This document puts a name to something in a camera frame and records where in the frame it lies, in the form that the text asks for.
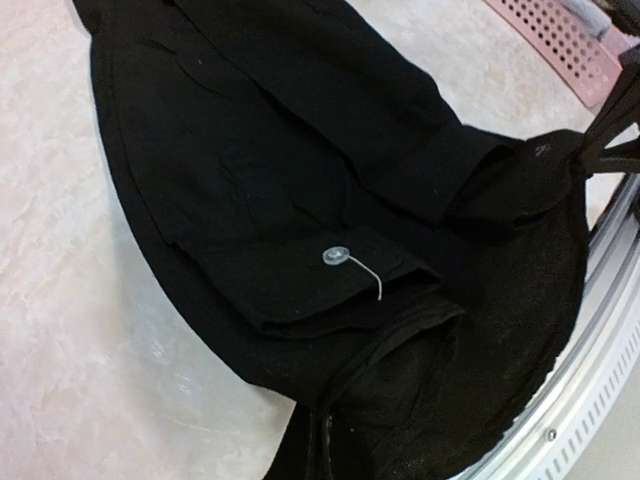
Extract grey garment in basket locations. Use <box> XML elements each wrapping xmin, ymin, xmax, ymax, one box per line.
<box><xmin>561</xmin><ymin>0</ymin><xmax>613</xmax><ymax>39</ymax></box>

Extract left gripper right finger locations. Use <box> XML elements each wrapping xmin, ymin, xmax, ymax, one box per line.
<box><xmin>324</xmin><ymin>412</ymin><xmax>374</xmax><ymax>480</ymax></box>

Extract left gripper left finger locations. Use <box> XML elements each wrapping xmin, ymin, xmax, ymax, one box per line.
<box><xmin>269</xmin><ymin>407</ymin><xmax>324</xmax><ymax>480</ymax></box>

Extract black garment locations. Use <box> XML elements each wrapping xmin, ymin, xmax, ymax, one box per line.
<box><xmin>75</xmin><ymin>1</ymin><xmax>589</xmax><ymax>479</ymax></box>

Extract pink plastic laundry basket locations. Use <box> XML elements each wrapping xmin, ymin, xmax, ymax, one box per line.
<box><xmin>486</xmin><ymin>1</ymin><xmax>639</xmax><ymax>110</ymax></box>

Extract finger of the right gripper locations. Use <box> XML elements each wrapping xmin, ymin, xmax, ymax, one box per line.
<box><xmin>574</xmin><ymin>139</ymin><xmax>640</xmax><ymax>175</ymax></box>
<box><xmin>584</xmin><ymin>47</ymin><xmax>639</xmax><ymax>145</ymax></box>

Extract aluminium front rail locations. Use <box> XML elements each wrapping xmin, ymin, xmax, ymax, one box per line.
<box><xmin>460</xmin><ymin>175</ymin><xmax>639</xmax><ymax>480</ymax></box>

